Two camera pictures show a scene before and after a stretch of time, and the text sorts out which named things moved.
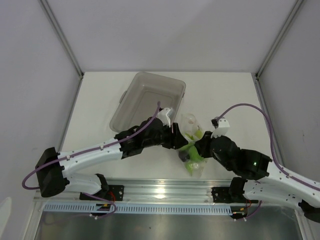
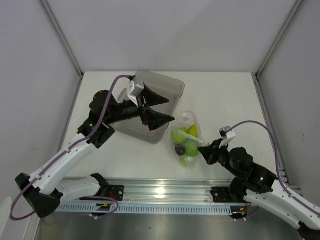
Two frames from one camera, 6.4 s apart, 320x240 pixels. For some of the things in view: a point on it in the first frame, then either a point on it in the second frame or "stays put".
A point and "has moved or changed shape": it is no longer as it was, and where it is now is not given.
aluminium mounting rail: x=148 y=191 stays put
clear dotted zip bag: x=192 y=128 has moved or changed shape
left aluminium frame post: x=55 y=24 stays put
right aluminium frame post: x=279 y=38 stays put
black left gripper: x=174 y=141 → x=154 y=119
